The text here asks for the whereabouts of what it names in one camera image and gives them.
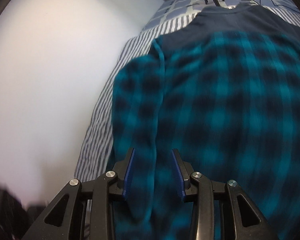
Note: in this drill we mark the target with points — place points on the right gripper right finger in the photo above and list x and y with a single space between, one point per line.
182 171

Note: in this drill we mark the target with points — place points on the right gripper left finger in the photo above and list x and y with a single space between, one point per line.
121 175

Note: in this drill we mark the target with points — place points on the teal plaid fleece jacket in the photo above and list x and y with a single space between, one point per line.
225 92

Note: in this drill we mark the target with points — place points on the striped grey white quilt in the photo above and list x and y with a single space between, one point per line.
98 141

